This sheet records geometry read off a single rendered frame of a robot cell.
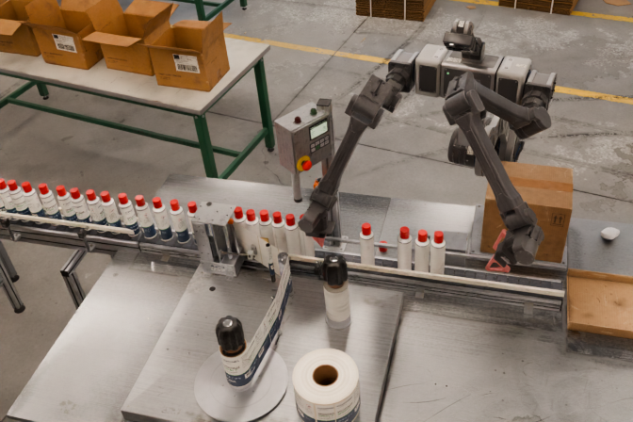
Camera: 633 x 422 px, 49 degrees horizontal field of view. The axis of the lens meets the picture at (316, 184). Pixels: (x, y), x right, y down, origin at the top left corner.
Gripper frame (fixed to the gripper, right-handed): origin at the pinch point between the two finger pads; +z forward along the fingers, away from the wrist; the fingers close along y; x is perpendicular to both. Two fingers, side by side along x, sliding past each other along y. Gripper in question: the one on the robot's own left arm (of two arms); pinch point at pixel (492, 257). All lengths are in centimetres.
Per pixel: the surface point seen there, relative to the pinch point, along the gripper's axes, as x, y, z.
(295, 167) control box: -64, -5, 33
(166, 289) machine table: -69, 26, 100
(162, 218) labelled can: -88, 6, 93
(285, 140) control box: -73, -7, 28
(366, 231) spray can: -29.4, -7.9, 37.2
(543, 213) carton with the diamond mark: 13.9, -37.1, 1.0
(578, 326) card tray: 43.3, -9.6, 6.1
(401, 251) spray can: -15.0, -9.6, 34.9
